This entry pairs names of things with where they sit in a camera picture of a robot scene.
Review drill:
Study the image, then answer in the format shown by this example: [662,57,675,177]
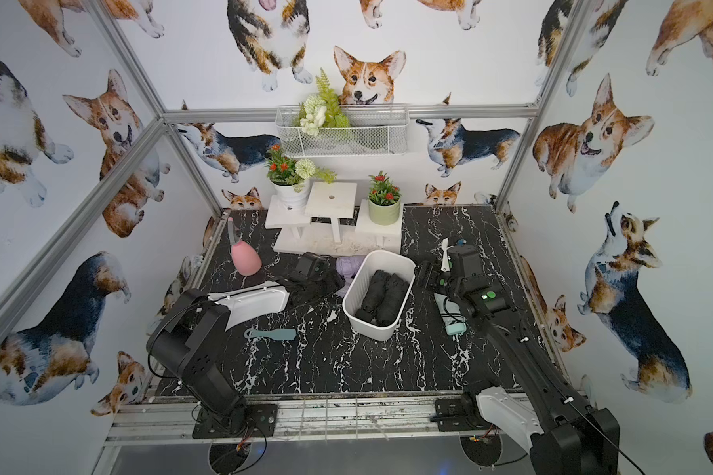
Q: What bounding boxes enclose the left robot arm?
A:
[146,253,346,437]

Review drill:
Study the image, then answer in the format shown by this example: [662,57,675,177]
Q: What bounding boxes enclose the white plastic storage box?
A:
[343,251,416,342]

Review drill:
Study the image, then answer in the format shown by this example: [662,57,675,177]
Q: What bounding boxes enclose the pink bulb squeeze bottle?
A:
[227,217,263,276]

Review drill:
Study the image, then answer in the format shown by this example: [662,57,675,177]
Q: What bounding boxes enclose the teal plastic scraper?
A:
[244,329,297,342]

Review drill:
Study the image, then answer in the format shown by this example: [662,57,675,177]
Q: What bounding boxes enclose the green pot red flowers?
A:
[368,171,401,226]

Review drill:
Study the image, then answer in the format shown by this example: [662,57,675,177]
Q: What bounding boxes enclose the black umbrella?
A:
[356,270,390,325]
[376,273,409,327]

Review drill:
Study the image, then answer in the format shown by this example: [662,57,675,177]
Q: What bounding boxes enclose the purple umbrella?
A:
[336,255,366,297]

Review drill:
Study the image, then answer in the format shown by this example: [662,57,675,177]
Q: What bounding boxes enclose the white marble display stand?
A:
[265,181,404,257]

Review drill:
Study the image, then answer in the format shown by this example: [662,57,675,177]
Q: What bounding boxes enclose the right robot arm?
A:
[416,245,625,474]

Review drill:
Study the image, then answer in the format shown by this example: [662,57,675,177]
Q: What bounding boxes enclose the green fern white flowers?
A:
[294,69,352,138]

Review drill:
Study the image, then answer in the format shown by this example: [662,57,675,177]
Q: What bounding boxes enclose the white wire wall basket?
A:
[275,105,409,158]

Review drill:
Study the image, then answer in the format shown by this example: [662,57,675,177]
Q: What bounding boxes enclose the white pot red flowers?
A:
[267,144,337,210]

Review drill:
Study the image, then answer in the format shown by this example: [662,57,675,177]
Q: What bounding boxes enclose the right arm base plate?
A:
[430,393,505,433]

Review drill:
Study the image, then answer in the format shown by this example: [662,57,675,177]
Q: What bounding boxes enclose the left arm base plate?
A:
[192,404,279,439]

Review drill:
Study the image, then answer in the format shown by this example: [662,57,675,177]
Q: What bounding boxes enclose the mint green umbrella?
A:
[434,293,467,336]

